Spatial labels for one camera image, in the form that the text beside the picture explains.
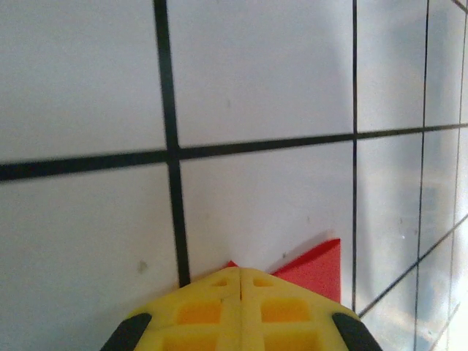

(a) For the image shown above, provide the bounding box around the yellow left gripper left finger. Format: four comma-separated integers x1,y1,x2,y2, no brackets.
99,266,242,351

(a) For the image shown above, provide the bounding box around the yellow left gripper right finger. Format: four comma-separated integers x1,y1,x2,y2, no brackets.
240,266,384,351

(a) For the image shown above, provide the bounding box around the red cloth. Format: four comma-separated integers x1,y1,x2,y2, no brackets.
224,238,342,305

